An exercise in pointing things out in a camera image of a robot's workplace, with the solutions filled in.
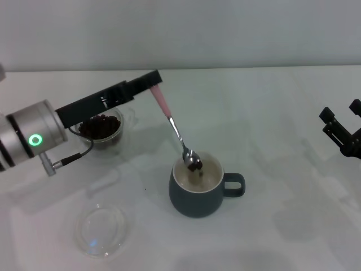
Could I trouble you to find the small clear glass dish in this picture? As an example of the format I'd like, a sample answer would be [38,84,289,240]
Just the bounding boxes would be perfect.
[74,203,134,258]

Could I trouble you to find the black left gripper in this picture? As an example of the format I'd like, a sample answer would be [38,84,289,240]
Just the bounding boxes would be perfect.
[55,69,164,128]

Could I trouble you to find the clear glass cup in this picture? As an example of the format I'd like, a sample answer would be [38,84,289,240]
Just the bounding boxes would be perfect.
[69,106,137,159]

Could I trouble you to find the clear glass saucer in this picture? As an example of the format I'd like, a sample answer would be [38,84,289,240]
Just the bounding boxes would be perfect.
[84,141,137,167]

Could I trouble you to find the dark teal ceramic mug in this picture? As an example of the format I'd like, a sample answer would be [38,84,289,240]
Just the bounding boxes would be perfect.
[168,151,246,218]

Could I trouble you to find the pink handled metal spoon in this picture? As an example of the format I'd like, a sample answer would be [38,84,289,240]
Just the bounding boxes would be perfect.
[151,85,203,172]

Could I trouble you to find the small clump coffee beans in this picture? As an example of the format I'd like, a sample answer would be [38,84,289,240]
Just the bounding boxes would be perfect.
[187,160,204,173]

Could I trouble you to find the white tablecloth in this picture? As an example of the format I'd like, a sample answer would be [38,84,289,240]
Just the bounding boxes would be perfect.
[0,67,361,271]

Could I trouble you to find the dark coffee beans pile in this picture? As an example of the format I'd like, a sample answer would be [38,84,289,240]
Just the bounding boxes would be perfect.
[78,113,122,141]

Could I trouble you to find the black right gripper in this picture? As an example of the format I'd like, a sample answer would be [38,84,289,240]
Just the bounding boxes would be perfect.
[319,98,361,160]

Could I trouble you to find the left arm connector cable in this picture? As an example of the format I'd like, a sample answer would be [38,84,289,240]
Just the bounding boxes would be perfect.
[38,137,94,177]

